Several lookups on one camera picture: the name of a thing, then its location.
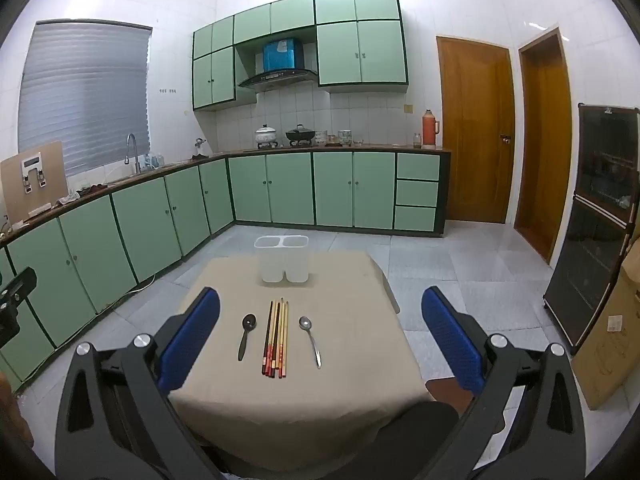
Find large cardboard box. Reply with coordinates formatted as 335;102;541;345
570;239;640;411

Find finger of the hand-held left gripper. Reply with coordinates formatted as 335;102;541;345
0;267;39;311

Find person's dark trousers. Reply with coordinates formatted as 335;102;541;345
372;401;461;467

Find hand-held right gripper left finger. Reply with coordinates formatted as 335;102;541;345
54;286;232;480

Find rags on countertop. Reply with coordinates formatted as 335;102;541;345
55;184;109;206

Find orange thermos flask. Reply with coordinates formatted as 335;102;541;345
421;109;440;149

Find plain wooden door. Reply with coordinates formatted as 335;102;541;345
514;27;576;265

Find white floor cable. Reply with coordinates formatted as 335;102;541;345
131;271;167;294

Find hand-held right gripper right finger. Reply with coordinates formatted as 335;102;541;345
421;286;587;480

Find brown kitchen countertop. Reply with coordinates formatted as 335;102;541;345
0;144;451;248

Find clear plastic utensil holder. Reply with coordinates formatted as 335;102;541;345
254;235;309;285

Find wooden door with handle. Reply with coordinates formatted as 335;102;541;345
435;35;516;225

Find metal sink faucet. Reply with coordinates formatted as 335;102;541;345
124;133;142;175

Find green upper kitchen cabinets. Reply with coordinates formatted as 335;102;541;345
192;0;410;111

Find person's left forearm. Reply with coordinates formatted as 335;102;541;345
0;373;23;413

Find black glass-front cabinet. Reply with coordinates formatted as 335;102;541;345
543;103;640;356

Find black plastic spoon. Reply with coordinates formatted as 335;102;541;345
237;314;258;362

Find metal spoon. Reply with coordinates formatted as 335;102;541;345
299;316;322;369

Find beige tablecloth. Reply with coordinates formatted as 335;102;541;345
167;252;434;472

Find range hood with blue wrap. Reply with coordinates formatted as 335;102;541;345
237;37;319;92

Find cardboard board with white parts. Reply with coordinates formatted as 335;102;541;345
0;140;69;226

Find black wok with lid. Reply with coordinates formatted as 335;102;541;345
285;124;317;145

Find green lower kitchen cabinets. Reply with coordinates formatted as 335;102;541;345
0;150;451;397

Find green kitchen cabinets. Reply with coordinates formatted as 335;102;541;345
0;150;451;397
192;0;410;111

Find grey window blind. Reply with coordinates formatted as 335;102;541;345
17;19;153;179

